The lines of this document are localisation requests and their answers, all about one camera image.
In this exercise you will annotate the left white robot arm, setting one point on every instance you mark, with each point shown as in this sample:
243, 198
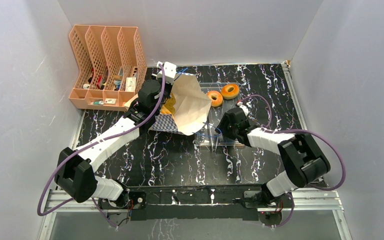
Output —
76, 168

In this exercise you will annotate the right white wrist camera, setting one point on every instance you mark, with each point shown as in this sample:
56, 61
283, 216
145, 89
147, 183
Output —
244, 108

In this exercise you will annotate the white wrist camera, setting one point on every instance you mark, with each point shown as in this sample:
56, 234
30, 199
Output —
167, 70
244, 108

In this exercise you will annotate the fake herb bread slice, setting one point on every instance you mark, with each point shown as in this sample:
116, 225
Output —
168, 107

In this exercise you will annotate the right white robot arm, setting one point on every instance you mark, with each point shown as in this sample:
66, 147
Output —
301, 156

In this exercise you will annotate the orange fake donut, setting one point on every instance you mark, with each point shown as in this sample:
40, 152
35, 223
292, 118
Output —
230, 91

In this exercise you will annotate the green white glue tube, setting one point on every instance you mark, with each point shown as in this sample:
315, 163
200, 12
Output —
101, 102

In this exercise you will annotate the clear plastic tray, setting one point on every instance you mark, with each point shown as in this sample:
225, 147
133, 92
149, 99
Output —
204, 137

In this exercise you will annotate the small white card box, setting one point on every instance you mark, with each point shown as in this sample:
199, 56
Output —
110, 101

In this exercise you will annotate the white tape roll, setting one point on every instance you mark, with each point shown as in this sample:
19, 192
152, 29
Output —
86, 86

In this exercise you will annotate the red small box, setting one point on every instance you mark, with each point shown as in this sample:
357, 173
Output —
99, 82

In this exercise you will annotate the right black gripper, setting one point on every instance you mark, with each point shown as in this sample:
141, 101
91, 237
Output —
225, 122

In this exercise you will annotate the blue checkered paper bag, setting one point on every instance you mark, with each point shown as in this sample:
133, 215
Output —
191, 109

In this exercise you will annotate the peach plastic file organizer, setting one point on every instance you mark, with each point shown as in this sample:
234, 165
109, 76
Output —
116, 53

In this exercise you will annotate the white stapler box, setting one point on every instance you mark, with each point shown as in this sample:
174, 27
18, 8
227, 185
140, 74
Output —
130, 84

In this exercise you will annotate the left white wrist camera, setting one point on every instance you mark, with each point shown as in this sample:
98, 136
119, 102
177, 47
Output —
167, 70

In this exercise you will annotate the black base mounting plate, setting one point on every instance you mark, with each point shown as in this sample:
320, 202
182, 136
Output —
195, 202

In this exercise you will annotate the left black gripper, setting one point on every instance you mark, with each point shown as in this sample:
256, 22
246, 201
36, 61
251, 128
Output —
169, 87

